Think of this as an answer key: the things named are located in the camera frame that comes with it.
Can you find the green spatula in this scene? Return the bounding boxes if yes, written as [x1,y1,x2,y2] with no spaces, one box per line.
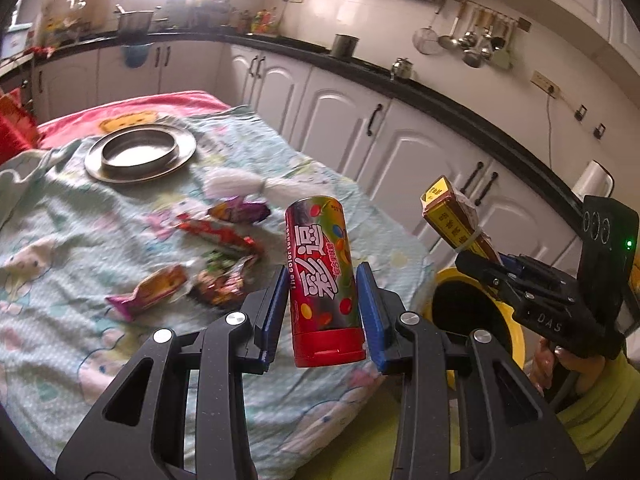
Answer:
[492,35,514,72]

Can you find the white electric kettle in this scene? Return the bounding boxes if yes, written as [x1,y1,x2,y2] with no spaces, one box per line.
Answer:
[572,160,616,202]

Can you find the steel stock pot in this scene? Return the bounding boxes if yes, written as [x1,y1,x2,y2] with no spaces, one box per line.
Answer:
[116,6,155,34]

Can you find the purple snack wrapper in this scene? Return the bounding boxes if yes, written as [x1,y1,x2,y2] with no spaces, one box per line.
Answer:
[207,196,271,224]

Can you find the orange pink snack wrapper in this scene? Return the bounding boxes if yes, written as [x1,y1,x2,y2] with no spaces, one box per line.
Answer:
[105,263,194,322]

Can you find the person's right hand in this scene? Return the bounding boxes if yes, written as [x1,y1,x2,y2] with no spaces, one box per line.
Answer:
[530,336,592,397]

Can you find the dark brown snack wrapper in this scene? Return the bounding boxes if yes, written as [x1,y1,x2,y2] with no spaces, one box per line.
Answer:
[190,252,259,309]

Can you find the black metal pot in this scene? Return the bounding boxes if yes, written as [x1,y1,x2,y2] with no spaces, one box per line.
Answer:
[334,34,360,59]

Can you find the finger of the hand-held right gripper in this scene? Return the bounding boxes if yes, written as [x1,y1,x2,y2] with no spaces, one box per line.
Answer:
[497,253,577,297]
[454,250,532,312]

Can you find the beige wall power strip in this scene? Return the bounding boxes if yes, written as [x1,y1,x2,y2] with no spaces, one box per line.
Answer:
[531,70,561,99]

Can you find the red floral blanket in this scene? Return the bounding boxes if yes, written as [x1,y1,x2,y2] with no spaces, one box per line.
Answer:
[0,87,39,154]

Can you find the wall utensil rail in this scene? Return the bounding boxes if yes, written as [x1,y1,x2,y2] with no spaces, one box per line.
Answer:
[452,0,532,32]

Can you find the red candy tube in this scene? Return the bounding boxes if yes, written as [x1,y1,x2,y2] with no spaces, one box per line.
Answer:
[285,195,367,369]

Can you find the wire skimmer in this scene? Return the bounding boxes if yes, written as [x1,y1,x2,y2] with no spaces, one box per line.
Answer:
[412,0,449,56]

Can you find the round metal plate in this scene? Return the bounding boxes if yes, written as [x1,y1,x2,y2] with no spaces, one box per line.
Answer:
[84,124,197,185]

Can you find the group of condiment bottles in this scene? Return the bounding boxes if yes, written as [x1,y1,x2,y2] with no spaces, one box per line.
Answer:
[249,7,279,36]

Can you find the yellow rimmed trash bin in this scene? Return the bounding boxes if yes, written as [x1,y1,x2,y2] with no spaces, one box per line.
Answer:
[422,266,527,392]

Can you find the pink blanket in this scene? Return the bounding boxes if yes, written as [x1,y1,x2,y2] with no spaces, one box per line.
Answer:
[37,91,234,151]

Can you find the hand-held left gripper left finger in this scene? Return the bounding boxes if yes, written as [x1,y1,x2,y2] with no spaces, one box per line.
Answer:
[55,265,292,480]

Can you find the white fluffy packet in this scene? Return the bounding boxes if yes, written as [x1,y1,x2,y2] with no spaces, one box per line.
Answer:
[204,166,314,201]

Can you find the black power cable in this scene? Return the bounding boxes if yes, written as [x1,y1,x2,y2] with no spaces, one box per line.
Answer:
[544,90,557,172]

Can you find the yellow red snack box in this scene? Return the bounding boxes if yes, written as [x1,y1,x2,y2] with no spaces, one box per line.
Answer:
[421,175,504,267]

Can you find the black kitchen countertop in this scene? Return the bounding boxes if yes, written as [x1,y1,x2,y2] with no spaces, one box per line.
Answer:
[0,29,587,213]

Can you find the white lower cabinets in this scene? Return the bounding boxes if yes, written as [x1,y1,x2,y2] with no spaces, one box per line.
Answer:
[30,40,587,306]

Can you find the row of hanging metal utensils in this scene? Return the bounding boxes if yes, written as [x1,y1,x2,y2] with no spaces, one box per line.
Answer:
[439,2,506,70]

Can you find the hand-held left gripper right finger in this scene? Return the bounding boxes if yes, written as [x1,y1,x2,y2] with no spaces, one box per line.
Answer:
[355,261,586,480]

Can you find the red snack packet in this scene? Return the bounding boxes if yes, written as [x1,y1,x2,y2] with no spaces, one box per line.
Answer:
[175,217,265,256]

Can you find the white and blue box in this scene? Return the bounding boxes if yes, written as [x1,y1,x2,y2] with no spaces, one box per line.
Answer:
[0,30,29,61]

